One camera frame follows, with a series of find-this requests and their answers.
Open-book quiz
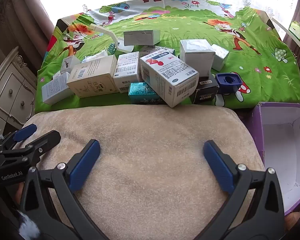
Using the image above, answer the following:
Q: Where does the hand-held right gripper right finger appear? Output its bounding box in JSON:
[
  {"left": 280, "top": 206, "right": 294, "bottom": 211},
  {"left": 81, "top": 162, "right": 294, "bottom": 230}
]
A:
[{"left": 203, "top": 140, "right": 285, "bottom": 240}]

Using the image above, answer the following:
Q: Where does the purple storage box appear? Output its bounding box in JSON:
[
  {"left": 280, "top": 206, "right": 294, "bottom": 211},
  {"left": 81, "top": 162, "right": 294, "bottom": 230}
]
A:
[{"left": 241, "top": 102, "right": 300, "bottom": 215}]

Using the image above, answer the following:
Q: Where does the green cartoon printed blanket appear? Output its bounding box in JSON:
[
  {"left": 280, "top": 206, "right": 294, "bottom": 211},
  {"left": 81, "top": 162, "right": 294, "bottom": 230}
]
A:
[{"left": 34, "top": 0, "right": 300, "bottom": 114}]

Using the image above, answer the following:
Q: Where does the silver white small box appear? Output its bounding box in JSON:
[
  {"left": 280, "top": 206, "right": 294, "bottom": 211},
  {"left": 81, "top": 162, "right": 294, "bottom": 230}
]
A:
[{"left": 211, "top": 44, "right": 230, "bottom": 72}]

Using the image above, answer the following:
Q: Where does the white curved shelf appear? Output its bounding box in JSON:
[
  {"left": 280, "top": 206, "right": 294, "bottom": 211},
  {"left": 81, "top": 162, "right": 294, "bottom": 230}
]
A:
[{"left": 270, "top": 17, "right": 300, "bottom": 63}]

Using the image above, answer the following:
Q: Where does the white medicine box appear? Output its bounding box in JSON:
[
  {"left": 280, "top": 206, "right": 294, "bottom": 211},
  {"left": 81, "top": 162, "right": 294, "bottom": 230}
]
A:
[{"left": 113, "top": 51, "right": 140, "bottom": 93}]

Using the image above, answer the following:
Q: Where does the black box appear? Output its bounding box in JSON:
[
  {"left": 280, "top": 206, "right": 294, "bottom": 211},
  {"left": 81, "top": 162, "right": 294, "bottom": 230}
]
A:
[{"left": 190, "top": 71, "right": 220, "bottom": 105}]

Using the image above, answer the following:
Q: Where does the red label medicine box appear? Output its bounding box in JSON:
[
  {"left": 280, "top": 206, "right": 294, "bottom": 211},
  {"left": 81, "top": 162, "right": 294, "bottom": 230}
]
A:
[{"left": 139, "top": 51, "right": 199, "bottom": 108}]

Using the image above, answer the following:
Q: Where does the cream carved nightstand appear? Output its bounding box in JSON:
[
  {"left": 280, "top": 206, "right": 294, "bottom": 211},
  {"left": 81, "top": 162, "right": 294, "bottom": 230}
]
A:
[{"left": 0, "top": 46, "right": 38, "bottom": 130}]

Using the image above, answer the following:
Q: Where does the white cube box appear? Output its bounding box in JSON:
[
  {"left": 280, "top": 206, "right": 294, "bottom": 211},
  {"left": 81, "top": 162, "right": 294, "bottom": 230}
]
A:
[{"left": 179, "top": 39, "right": 216, "bottom": 78}]

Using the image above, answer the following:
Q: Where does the green tissue pack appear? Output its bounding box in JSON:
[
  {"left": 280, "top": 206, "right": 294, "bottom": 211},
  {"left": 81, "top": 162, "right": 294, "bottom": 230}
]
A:
[{"left": 289, "top": 20, "right": 300, "bottom": 46}]

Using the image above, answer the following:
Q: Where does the beige barcode box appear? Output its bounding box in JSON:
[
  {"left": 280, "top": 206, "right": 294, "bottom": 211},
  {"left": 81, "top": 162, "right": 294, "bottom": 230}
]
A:
[{"left": 66, "top": 54, "right": 120, "bottom": 98}]

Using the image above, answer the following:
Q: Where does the white small text box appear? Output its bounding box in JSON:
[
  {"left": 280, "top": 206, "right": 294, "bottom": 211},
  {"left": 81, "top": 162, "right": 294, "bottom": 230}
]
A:
[{"left": 42, "top": 72, "right": 74, "bottom": 105}]

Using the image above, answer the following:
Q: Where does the white plastic scoop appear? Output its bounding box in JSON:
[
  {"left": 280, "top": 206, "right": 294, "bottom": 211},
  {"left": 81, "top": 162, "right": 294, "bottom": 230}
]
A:
[{"left": 89, "top": 23, "right": 135, "bottom": 53}]

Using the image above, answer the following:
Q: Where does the teal box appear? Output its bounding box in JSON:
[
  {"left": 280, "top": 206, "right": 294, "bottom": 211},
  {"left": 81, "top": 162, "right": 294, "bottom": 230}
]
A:
[{"left": 128, "top": 82, "right": 163, "bottom": 104}]

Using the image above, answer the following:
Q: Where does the beige stool cushion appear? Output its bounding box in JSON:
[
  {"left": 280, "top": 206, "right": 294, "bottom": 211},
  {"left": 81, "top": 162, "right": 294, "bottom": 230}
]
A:
[{"left": 9, "top": 104, "right": 265, "bottom": 240}]

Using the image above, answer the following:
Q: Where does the white fluffy tuft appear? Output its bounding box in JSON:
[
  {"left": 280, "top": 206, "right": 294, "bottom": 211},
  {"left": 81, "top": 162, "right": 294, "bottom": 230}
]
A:
[{"left": 16, "top": 210, "right": 42, "bottom": 240}]

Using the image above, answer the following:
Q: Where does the white saxophone print box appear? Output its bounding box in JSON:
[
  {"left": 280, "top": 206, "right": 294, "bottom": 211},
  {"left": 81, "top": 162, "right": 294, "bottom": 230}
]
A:
[{"left": 60, "top": 56, "right": 82, "bottom": 74}]

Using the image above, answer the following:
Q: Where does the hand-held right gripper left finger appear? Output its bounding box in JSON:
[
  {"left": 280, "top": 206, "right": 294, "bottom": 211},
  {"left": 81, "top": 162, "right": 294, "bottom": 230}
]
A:
[{"left": 19, "top": 139, "right": 110, "bottom": 240}]

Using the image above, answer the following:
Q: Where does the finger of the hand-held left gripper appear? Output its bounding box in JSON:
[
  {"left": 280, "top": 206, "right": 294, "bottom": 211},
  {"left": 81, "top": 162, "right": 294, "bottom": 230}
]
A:
[
  {"left": 0, "top": 124, "right": 38, "bottom": 146},
  {"left": 0, "top": 130, "right": 62, "bottom": 166}
]

